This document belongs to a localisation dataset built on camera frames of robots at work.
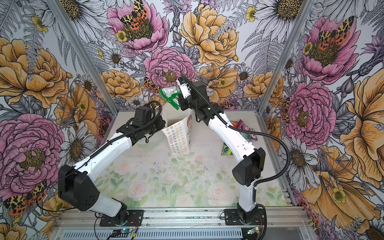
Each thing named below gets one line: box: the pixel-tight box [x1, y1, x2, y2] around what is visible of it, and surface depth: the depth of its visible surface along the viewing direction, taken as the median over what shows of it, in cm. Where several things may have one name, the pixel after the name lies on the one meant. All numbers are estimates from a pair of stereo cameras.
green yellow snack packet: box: [221, 142, 234, 156], surface depth 98 cm
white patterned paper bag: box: [161, 103, 195, 155], surface depth 86 cm
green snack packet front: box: [159, 85, 182, 110], surface depth 76 cm
